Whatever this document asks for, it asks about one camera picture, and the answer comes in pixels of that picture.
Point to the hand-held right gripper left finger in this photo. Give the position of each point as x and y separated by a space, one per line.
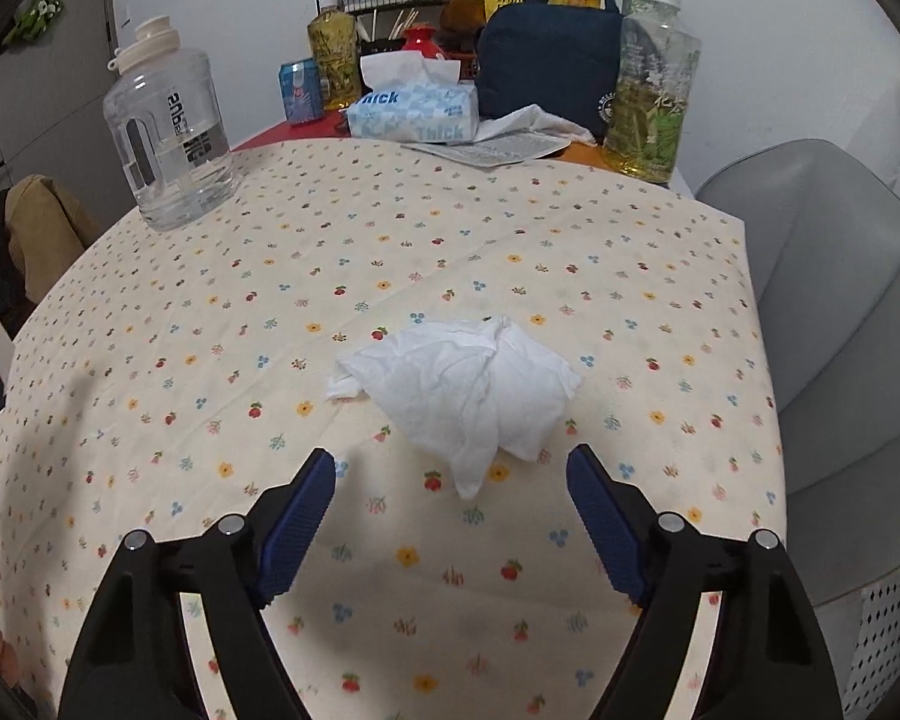
300 525

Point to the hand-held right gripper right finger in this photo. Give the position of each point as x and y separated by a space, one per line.
604 525

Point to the white tissue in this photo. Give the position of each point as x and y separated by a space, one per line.
457 382

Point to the white perforated bin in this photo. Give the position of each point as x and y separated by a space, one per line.
896 630

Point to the floral tablecloth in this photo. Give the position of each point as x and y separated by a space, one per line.
195 360

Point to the grey chair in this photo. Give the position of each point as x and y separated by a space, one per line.
840 315

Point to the brown cloth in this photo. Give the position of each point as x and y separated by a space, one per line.
45 225

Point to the printed paper sheet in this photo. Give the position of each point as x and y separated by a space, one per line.
487 148

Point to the clear plastic water jug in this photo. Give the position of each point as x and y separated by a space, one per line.
172 150

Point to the white crumpled cloth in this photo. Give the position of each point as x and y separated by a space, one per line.
540 124

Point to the large yellow tea bottle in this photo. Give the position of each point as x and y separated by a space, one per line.
649 97

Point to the blue and white tissue pack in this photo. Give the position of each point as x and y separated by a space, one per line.
412 109

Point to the blue drink can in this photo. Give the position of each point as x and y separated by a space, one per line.
301 90

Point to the navy tote bag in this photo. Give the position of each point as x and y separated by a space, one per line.
547 60

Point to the small yellow drink bottle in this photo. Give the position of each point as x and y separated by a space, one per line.
334 52

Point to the red pot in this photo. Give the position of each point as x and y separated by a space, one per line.
422 41

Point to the bundle of wooden sticks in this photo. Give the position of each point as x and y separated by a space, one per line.
397 22

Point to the brown plush toy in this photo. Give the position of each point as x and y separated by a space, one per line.
463 19

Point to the green hanging cloth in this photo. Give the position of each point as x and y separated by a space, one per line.
34 15

